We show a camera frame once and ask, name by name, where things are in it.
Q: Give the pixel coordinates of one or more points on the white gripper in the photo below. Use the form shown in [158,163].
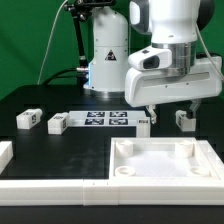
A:
[154,87]

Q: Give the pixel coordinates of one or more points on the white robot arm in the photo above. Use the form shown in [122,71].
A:
[150,58]

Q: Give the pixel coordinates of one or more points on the white marker tag plate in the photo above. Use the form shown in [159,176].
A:
[115,118]

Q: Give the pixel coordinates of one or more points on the white square tabletop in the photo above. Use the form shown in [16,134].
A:
[164,158]

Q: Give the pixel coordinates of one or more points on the white U-shaped fence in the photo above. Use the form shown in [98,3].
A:
[115,191]

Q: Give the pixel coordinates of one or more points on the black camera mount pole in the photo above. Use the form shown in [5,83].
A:
[80,11]

